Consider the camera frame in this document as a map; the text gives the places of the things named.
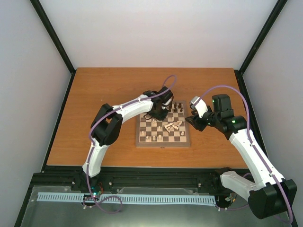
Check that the light blue cable duct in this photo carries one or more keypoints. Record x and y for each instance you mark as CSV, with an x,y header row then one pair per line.
x,y
133,199

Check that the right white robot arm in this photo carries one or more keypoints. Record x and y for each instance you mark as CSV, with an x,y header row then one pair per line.
x,y
269,193

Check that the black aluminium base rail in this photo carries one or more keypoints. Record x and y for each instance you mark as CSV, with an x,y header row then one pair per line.
x,y
203,180

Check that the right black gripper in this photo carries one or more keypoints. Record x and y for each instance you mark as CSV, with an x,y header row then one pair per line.
x,y
196,122

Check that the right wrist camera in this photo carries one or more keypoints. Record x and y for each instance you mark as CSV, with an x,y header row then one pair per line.
x,y
198,105

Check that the dark chess pieces row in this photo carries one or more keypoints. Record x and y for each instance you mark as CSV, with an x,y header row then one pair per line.
x,y
175,107

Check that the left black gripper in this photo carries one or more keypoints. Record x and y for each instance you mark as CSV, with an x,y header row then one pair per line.
x,y
161,117

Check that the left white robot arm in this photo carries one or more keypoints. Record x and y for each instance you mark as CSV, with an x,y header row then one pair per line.
x,y
106,126

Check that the pile of white pieces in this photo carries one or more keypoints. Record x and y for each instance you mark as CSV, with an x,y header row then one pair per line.
x,y
173,126

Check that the wooden chess board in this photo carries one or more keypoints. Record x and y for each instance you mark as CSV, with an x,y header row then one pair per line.
x,y
180,138

